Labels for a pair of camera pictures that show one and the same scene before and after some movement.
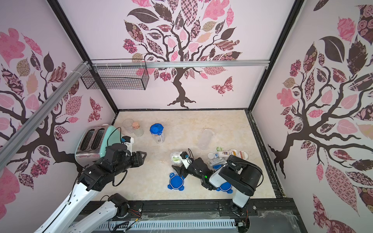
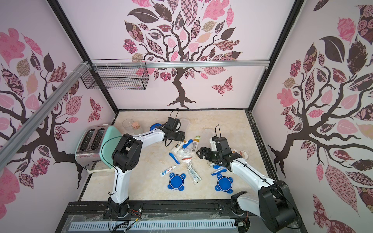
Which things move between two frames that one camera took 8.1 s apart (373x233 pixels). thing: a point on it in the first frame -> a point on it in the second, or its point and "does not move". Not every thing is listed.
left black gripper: x=138 y=160 -> x=180 y=136
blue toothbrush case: x=217 y=166 does not move
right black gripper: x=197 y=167 -> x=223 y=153
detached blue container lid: x=225 y=187 does not move
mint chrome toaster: x=93 y=143 does not move
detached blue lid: x=176 y=182 does not move
